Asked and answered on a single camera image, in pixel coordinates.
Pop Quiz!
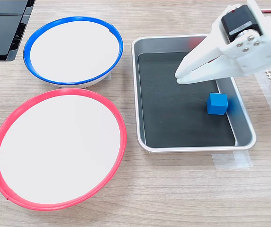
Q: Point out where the black plastic box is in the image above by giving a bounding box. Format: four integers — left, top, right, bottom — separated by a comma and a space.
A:
0, 0, 36, 62

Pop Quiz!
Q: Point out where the steel tray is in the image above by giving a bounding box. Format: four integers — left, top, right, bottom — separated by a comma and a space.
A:
131, 35, 257, 153

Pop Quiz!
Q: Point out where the black tray mat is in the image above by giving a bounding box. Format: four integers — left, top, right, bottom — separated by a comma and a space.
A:
137, 51, 236, 148

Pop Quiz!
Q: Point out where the blue cube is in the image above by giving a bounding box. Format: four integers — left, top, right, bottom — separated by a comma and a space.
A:
206, 92, 229, 115

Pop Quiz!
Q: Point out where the red-rimmed white plate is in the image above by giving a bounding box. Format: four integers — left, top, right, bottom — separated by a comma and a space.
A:
0, 88, 127, 211

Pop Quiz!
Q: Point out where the blue-rimmed white plate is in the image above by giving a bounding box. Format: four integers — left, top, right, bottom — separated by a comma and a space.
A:
23, 16, 124, 88

